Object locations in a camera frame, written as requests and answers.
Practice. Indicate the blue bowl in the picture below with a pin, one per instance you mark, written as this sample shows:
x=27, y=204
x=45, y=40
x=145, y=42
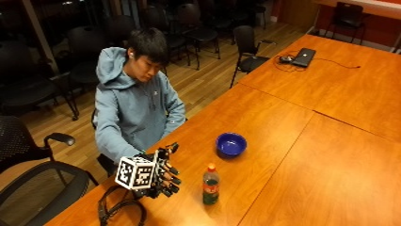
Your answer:
x=231, y=144

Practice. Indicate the black mesh office chair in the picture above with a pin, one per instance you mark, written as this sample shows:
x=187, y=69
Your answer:
x=37, y=194

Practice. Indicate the black chair with armrests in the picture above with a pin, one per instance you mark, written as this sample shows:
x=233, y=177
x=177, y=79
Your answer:
x=247, y=47

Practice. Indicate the white earbud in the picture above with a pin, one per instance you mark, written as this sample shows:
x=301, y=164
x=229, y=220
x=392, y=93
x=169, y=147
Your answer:
x=131, y=55

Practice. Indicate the black armless chair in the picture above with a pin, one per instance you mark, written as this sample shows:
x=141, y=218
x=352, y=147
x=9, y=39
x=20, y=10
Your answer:
x=348, y=15

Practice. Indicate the black chair under person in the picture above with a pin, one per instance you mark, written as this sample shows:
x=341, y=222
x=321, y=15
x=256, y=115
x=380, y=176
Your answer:
x=107, y=161

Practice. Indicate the black padded chair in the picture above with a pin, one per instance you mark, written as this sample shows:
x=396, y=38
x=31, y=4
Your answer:
x=85, y=53
x=196, y=28
x=25, y=84

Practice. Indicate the green bottle with orange cap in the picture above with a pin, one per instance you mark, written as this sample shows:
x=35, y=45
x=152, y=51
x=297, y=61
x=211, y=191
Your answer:
x=211, y=187

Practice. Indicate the black perforated armrest chair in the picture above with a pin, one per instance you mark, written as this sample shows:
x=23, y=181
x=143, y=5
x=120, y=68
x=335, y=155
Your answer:
x=16, y=138

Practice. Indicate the the person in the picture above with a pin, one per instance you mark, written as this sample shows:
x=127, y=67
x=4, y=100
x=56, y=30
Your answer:
x=129, y=116

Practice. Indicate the black power adapter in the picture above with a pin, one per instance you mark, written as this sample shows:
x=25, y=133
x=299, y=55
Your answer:
x=285, y=59

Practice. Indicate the white marker cube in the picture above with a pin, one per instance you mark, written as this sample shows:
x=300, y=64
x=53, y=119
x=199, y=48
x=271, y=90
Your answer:
x=135, y=173

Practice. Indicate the black laptop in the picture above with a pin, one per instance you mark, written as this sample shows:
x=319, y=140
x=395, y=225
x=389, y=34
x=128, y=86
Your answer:
x=304, y=56

